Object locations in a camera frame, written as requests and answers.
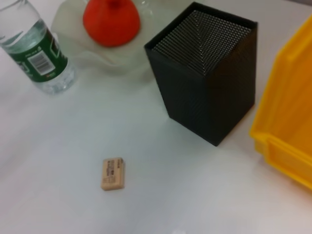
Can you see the orange fruit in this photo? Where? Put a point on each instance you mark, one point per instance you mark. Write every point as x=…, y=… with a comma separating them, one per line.
x=112, y=24

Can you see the clear bottle with green label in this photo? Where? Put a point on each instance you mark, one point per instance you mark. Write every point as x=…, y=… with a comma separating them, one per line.
x=36, y=53

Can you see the black mesh pen holder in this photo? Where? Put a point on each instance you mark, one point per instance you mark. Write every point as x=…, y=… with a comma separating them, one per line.
x=207, y=104

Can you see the pale green glass fruit plate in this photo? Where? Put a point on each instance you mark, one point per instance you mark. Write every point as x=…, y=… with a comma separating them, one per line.
x=122, y=56

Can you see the small tan eraser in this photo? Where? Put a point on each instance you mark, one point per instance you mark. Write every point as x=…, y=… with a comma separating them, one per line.
x=112, y=174

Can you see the yellow plastic bin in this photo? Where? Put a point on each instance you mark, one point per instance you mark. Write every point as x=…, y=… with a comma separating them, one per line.
x=287, y=109

